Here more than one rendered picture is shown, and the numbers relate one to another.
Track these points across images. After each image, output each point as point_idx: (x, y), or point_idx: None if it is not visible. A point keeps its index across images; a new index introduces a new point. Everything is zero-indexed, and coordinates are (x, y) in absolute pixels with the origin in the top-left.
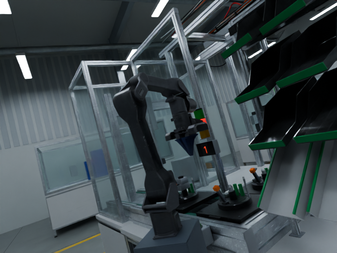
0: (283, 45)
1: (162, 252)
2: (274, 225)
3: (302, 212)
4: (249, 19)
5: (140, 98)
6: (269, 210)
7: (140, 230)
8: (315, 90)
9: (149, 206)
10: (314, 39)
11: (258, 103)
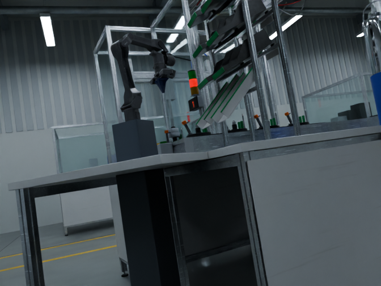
0: (222, 20)
1: (125, 125)
2: (212, 144)
3: (210, 120)
4: None
5: (124, 46)
6: (203, 127)
7: None
8: (238, 50)
9: (123, 106)
10: None
11: (213, 60)
